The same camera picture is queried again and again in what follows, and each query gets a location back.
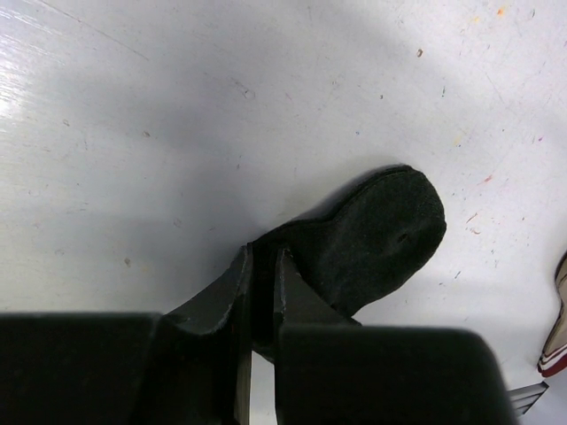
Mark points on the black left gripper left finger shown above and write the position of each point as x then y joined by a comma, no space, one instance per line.
216,324

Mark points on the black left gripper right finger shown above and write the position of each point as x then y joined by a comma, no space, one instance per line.
316,352

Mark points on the plain black sock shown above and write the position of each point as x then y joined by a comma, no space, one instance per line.
367,245

